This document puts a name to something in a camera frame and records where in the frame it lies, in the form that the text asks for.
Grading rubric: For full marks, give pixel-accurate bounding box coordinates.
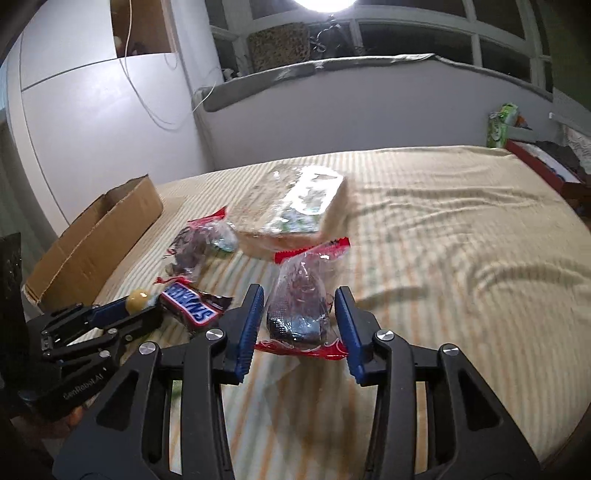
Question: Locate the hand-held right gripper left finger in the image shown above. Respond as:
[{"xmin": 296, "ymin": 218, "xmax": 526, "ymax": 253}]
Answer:
[{"xmin": 52, "ymin": 284, "xmax": 265, "ymax": 480}]

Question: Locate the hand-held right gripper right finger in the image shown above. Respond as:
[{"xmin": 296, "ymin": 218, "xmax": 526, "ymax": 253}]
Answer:
[{"xmin": 334, "ymin": 286, "xmax": 543, "ymax": 480}]

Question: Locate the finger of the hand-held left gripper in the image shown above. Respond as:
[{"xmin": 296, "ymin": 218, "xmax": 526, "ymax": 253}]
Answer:
[
  {"xmin": 40, "ymin": 301, "xmax": 165, "ymax": 366},
  {"xmin": 27, "ymin": 296, "xmax": 136, "ymax": 345}
]

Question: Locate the round yellow candy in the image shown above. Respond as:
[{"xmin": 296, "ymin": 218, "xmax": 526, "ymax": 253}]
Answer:
[{"xmin": 126, "ymin": 288, "xmax": 151, "ymax": 315}]

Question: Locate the clear red-edged snack packet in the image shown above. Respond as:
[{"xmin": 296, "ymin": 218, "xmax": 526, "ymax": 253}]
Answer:
[
  {"xmin": 164, "ymin": 206, "xmax": 232, "ymax": 280},
  {"xmin": 255, "ymin": 236, "xmax": 352, "ymax": 361}
]

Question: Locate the brown chocolate bar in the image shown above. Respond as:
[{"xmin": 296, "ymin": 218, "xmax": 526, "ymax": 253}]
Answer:
[{"xmin": 157, "ymin": 277, "xmax": 234, "ymax": 331}]

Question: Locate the brown cardboard box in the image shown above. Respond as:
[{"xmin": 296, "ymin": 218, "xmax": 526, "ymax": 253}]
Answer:
[{"xmin": 21, "ymin": 174, "xmax": 164, "ymax": 311}]

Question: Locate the green candy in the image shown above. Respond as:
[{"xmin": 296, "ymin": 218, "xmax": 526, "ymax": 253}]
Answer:
[{"xmin": 208, "ymin": 225, "xmax": 239, "ymax": 253}]

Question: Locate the tan cracker pack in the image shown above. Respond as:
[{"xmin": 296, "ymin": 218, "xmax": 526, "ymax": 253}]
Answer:
[{"xmin": 229, "ymin": 165, "xmax": 350, "ymax": 259}]

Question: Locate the striped beige blanket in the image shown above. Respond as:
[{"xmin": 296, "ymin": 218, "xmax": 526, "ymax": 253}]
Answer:
[{"xmin": 92, "ymin": 145, "xmax": 588, "ymax": 480}]

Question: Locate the white wardrobe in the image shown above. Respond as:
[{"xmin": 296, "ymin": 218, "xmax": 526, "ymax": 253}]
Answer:
[{"xmin": 0, "ymin": 0, "xmax": 219, "ymax": 234}]

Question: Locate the red box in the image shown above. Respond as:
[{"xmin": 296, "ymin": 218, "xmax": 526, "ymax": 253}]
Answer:
[{"xmin": 505, "ymin": 138, "xmax": 591, "ymax": 195}]

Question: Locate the green plastic packet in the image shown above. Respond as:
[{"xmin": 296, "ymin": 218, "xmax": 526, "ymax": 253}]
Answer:
[{"xmin": 486, "ymin": 104, "xmax": 522, "ymax": 149}]

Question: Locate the grey windowsill pad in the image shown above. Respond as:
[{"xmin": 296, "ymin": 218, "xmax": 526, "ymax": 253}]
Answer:
[{"xmin": 194, "ymin": 53, "xmax": 555, "ymax": 114}]

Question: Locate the dark cloth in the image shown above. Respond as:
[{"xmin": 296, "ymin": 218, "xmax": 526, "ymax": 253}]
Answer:
[{"xmin": 538, "ymin": 141, "xmax": 591, "ymax": 177}]

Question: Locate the leopard print cushion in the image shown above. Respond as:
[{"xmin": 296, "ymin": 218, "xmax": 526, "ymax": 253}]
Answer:
[{"xmin": 248, "ymin": 22, "xmax": 311, "ymax": 73}]

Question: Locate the white cable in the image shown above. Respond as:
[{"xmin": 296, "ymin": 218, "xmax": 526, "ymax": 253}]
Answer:
[{"xmin": 120, "ymin": 0, "xmax": 219, "ymax": 131}]

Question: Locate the white window frame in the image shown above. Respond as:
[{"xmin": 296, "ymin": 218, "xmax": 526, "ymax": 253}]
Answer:
[{"xmin": 208, "ymin": 0, "xmax": 555, "ymax": 95}]

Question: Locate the ring light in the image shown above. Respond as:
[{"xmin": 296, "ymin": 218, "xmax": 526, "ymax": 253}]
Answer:
[{"xmin": 293, "ymin": 0, "xmax": 358, "ymax": 12}]

